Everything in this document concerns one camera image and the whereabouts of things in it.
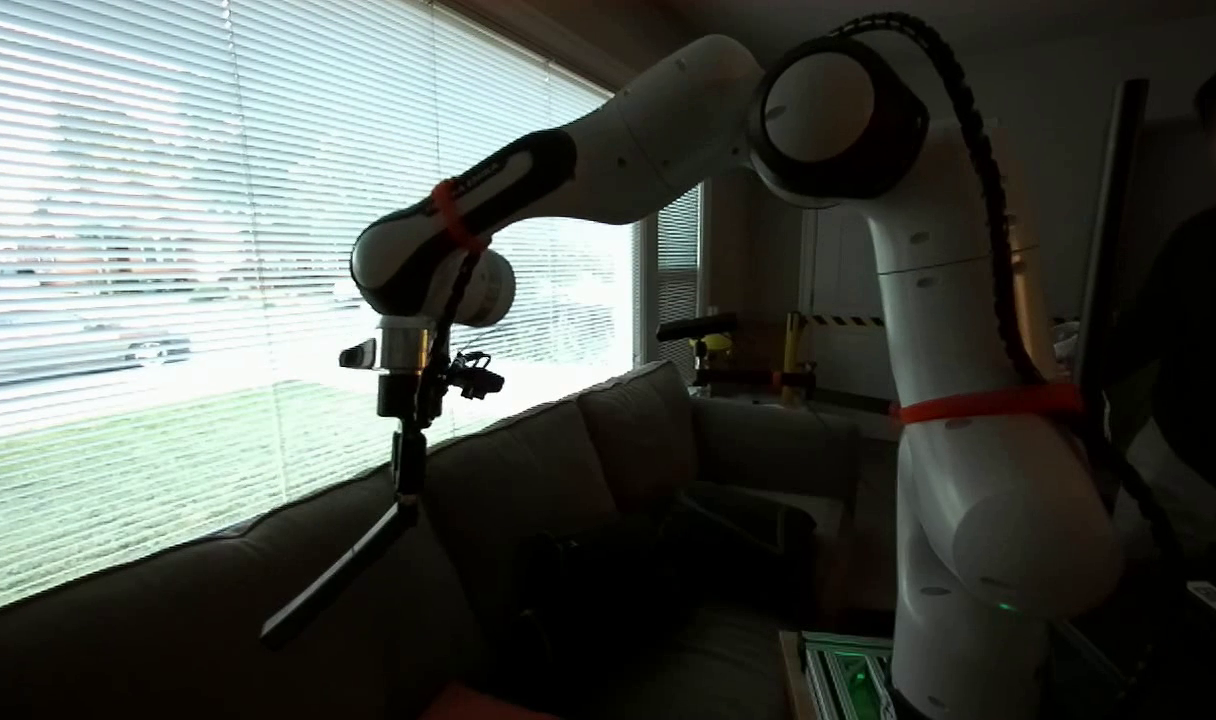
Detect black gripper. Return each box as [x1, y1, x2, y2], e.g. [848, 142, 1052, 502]
[336, 316, 503, 427]

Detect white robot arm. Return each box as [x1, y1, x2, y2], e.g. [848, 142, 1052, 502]
[347, 12, 1122, 720]

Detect orange cushion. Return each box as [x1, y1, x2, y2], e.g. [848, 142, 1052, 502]
[422, 683, 558, 720]

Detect grey fabric sofa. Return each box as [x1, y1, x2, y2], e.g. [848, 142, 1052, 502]
[0, 365, 894, 720]

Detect white window blinds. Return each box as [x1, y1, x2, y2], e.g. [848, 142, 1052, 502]
[0, 0, 599, 610]

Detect white front door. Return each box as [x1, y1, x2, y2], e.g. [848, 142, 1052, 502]
[801, 210, 894, 400]

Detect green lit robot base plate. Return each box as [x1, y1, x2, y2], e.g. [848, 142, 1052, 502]
[801, 634, 901, 720]

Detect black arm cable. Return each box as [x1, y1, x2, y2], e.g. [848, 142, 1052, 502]
[832, 12, 1183, 565]

